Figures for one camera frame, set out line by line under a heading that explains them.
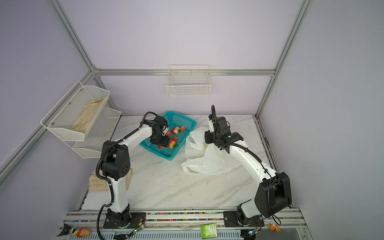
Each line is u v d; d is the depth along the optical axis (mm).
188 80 1049
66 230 688
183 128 1079
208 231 690
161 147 907
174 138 1035
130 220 727
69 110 732
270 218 744
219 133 625
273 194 424
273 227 700
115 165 532
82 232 686
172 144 986
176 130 1067
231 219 730
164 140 864
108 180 547
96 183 860
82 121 768
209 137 734
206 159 789
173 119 1112
